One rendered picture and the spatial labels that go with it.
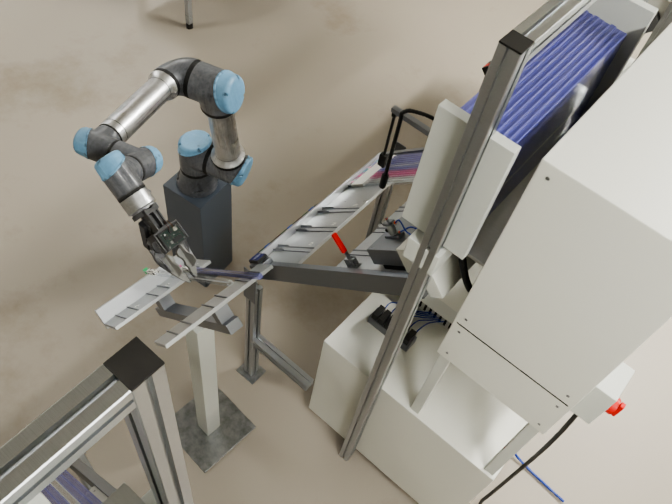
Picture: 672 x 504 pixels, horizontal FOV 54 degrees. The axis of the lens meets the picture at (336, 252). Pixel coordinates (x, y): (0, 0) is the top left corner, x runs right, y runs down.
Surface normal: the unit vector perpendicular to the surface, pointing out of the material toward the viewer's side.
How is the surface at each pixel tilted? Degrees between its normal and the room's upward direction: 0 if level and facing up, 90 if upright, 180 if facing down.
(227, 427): 0
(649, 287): 90
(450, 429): 0
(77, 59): 0
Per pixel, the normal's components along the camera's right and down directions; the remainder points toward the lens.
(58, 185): 0.12, -0.57
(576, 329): -0.64, 0.58
